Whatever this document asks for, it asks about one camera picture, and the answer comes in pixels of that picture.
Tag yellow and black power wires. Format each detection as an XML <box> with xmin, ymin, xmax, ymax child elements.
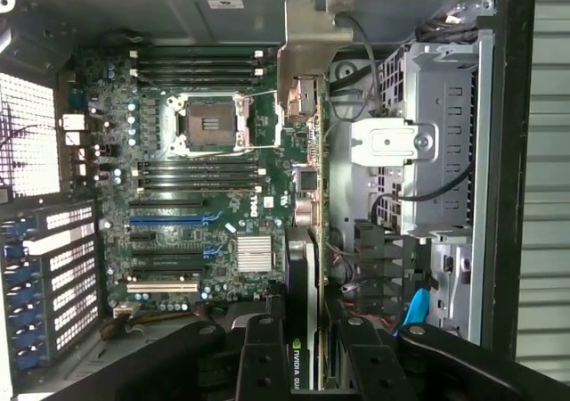
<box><xmin>100</xmin><ymin>303</ymin><xmax>208</xmax><ymax>342</ymax></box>

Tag black RAM slot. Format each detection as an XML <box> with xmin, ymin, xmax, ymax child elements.
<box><xmin>130</xmin><ymin>66</ymin><xmax>265</xmax><ymax>85</ymax></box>
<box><xmin>130</xmin><ymin>49</ymin><xmax>265</xmax><ymax>62</ymax></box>
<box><xmin>136</xmin><ymin>175</ymin><xmax>267</xmax><ymax>193</ymax></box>
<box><xmin>136</xmin><ymin>160</ymin><xmax>267</xmax><ymax>176</ymax></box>

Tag silver disk bay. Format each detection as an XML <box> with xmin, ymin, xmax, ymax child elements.
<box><xmin>418</xmin><ymin>235</ymin><xmax>486</xmax><ymax>347</ymax></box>

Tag green Dell motherboard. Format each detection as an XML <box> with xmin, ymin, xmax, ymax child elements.
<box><xmin>66</xmin><ymin>44</ymin><xmax>297</xmax><ymax>315</ymax></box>

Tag CPU socket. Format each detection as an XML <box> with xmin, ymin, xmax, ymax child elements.
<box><xmin>167</xmin><ymin>92</ymin><xmax>256</xmax><ymax>156</ymax></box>

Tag thin dark wire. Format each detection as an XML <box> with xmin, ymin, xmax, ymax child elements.
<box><xmin>345</xmin><ymin>13</ymin><xmax>387</xmax><ymax>115</ymax></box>

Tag silver chipset heatsink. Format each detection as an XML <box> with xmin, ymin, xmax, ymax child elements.
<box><xmin>235</xmin><ymin>234</ymin><xmax>273</xmax><ymax>273</ymax></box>

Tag white expansion slot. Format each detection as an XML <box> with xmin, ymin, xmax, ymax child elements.
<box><xmin>126</xmin><ymin>279</ymin><xmax>200</xmax><ymax>294</ymax></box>

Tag silver perforated drive cage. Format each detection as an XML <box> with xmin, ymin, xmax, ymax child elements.
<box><xmin>349</xmin><ymin>30</ymin><xmax>495</xmax><ymax>241</ymax></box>

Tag black braided wire bundle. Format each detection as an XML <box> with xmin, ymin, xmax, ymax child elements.
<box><xmin>416</xmin><ymin>0</ymin><xmax>492</xmax><ymax>46</ymax></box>

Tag black open PC case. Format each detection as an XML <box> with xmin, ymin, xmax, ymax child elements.
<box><xmin>0</xmin><ymin>0</ymin><xmax>538</xmax><ymax>401</ymax></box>

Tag blue expansion card retainer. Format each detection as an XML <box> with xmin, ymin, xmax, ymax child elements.
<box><xmin>0</xmin><ymin>220</ymin><xmax>44</xmax><ymax>371</ymax></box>

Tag blue expansion slot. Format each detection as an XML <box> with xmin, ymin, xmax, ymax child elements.
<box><xmin>128</xmin><ymin>216</ymin><xmax>207</xmax><ymax>229</ymax></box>

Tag blue data wire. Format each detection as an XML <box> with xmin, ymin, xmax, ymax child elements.
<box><xmin>402</xmin><ymin>287</ymin><xmax>432</xmax><ymax>336</ymax></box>

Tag metal socket cover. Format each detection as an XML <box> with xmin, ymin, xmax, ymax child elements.
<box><xmin>233</xmin><ymin>93</ymin><xmax>257</xmax><ymax>152</ymax></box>

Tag black wire on drive cage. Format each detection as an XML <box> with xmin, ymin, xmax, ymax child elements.
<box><xmin>369</xmin><ymin>160</ymin><xmax>476</xmax><ymax>226</ymax></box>

